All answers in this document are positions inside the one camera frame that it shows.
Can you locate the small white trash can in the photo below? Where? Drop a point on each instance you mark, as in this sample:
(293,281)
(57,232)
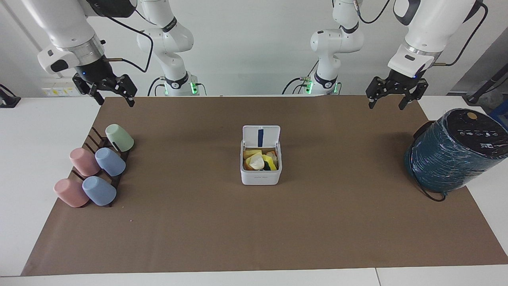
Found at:
(260,176)

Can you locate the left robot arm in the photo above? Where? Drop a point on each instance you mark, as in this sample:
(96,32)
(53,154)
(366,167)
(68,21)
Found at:
(430,24)

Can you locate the teal wrapped round cooker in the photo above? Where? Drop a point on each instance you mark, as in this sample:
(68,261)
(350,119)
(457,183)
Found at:
(452,159)

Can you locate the white wall socket strip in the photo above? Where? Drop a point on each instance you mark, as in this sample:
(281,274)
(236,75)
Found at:
(59,89)

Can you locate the blue plastic cup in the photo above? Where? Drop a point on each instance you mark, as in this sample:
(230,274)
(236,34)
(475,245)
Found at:
(110,162)
(99,191)

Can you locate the dark wooden cup rack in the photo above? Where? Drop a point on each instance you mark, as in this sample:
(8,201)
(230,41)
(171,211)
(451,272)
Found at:
(97,140)

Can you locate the crumpled white paper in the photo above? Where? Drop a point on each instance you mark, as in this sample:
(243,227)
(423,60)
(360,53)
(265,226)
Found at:
(256,162)

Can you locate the pink plastic cup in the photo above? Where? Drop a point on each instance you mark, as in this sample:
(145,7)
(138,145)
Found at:
(84,162)
(70,193)

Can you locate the green plastic cup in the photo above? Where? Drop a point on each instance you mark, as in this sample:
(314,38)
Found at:
(119,138)

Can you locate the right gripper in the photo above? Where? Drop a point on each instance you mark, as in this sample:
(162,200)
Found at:
(95,69)

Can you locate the yellow wrapper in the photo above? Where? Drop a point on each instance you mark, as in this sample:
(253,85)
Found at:
(270,162)

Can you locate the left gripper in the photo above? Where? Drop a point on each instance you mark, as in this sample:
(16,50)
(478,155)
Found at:
(405,79)

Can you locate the black stand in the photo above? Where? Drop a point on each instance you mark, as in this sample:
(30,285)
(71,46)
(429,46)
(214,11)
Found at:
(486,85)
(8,99)

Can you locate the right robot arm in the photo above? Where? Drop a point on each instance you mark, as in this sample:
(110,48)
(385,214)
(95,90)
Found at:
(67,28)

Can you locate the blue box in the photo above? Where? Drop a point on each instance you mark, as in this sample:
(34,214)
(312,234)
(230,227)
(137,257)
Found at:
(501,118)

